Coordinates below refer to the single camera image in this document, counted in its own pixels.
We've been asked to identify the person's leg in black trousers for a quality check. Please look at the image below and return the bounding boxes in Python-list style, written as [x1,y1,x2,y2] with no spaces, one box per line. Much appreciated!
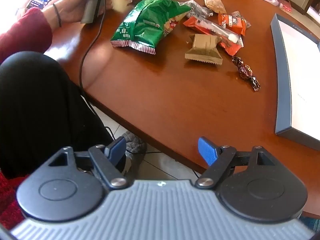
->
[0,51,125,179]

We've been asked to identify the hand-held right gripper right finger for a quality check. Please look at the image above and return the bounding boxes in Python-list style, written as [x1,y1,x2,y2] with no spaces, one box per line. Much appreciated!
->
[195,136,274,189]

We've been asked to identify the grey fuzzy slipper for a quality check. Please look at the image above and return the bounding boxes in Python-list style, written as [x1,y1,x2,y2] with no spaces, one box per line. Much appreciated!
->
[121,130,148,162]

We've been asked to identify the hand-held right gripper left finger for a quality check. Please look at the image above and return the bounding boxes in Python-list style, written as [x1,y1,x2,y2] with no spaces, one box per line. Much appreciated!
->
[47,136,129,189]

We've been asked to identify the person's left hand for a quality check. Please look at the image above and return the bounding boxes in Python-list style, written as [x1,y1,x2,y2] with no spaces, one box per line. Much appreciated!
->
[41,0,103,25]

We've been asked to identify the dark foil-wrapped candy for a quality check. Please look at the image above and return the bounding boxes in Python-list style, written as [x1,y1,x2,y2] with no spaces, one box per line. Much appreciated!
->
[231,56,261,92]

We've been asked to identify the red sweater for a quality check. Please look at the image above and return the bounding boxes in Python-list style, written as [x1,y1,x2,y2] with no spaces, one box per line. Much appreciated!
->
[0,171,27,230]

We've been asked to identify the clear bag of dark nuts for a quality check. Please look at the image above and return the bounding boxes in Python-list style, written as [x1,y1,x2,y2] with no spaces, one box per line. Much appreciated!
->
[179,0,214,19]

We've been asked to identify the large green snack bag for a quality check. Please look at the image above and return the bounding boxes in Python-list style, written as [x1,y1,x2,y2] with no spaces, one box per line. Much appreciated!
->
[110,0,192,55]

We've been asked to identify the grey-blue cardboard box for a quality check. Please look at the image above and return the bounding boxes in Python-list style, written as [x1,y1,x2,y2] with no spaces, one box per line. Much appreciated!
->
[270,12,320,153]

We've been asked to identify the tan paper snack packet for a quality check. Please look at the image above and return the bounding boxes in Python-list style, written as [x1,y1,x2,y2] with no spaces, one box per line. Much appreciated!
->
[184,34,223,67]

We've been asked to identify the person's left forearm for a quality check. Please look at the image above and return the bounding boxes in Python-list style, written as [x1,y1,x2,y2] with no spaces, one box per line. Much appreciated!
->
[0,4,62,64]

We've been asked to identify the pink flat item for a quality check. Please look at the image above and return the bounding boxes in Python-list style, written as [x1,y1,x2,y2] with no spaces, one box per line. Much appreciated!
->
[277,0,293,13]

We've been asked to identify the black hair tie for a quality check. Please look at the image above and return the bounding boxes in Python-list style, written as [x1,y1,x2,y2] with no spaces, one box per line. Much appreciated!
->
[52,3,62,28]

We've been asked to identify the long orange snack packet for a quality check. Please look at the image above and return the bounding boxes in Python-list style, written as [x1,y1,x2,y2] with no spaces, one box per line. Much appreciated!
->
[183,16,244,57]

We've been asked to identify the clear pink snack packet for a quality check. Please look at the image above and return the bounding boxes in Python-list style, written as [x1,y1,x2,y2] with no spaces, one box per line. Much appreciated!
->
[197,20,244,48]

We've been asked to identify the small clear snack packet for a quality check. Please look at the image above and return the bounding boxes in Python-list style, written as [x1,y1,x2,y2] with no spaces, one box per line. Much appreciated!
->
[231,10,252,28]

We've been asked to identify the small orange snack packet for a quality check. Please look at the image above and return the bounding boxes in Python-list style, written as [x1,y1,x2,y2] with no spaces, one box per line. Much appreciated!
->
[217,12,247,36]

